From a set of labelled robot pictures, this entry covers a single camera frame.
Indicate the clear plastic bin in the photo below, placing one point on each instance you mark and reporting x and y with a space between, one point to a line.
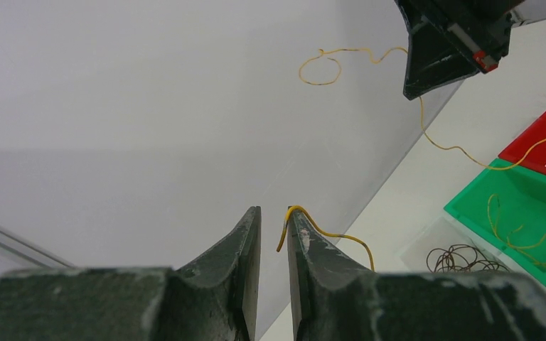
448 246

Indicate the green plastic bin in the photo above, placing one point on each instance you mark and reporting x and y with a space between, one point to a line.
506 206

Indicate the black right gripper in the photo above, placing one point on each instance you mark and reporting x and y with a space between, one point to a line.
449 41

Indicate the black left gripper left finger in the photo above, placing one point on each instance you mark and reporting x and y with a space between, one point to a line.
213 297

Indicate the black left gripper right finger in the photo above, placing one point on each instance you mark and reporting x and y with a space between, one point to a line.
333 297

